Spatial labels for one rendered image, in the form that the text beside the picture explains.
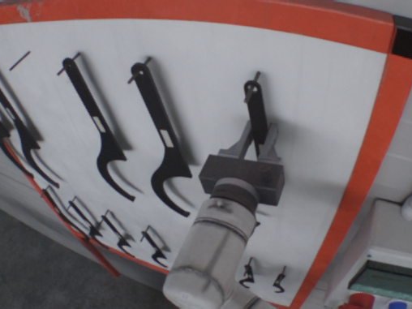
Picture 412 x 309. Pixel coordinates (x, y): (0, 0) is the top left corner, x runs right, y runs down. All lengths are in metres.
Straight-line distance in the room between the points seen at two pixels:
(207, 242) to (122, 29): 0.42
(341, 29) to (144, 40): 0.36
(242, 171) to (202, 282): 0.20
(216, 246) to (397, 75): 0.37
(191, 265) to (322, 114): 0.35
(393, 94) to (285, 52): 0.19
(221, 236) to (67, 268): 2.76
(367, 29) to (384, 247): 0.48
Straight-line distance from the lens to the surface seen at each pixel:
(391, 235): 0.80
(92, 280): 3.01
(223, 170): 0.55
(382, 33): 0.50
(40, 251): 3.41
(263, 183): 0.52
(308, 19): 0.50
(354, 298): 1.02
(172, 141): 0.74
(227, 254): 0.46
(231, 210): 0.48
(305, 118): 0.63
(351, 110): 0.60
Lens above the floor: 2.60
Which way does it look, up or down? 49 degrees down
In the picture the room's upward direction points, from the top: 9 degrees counter-clockwise
